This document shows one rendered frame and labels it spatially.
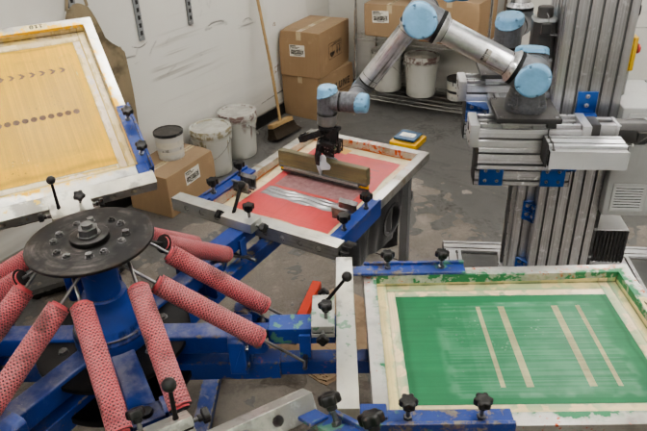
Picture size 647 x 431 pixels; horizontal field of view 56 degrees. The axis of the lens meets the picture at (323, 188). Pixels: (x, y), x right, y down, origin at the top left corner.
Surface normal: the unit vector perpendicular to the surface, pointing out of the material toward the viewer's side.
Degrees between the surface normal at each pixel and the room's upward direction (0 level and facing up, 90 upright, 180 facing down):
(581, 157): 90
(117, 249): 0
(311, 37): 89
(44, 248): 0
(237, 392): 0
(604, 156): 90
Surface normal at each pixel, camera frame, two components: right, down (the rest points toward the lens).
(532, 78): -0.11, 0.53
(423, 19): -0.35, 0.40
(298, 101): -0.55, 0.42
